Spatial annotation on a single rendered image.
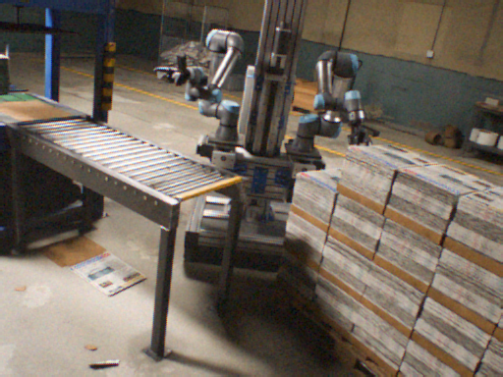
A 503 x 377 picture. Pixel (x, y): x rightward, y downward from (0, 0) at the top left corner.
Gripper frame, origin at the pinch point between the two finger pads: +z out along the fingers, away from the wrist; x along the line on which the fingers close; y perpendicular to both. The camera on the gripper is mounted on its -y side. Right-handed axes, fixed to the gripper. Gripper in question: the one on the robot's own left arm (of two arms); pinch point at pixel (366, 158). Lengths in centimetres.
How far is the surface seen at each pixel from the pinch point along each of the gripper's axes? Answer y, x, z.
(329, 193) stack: 11.7, 18.7, 14.5
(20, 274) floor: 143, 141, 33
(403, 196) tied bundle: -29.0, 17.3, 20.8
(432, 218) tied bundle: -42, 18, 31
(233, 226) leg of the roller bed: 51, 52, 23
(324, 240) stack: 20.9, 17.9, 37.2
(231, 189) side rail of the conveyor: 45, 53, 5
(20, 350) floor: 88, 154, 64
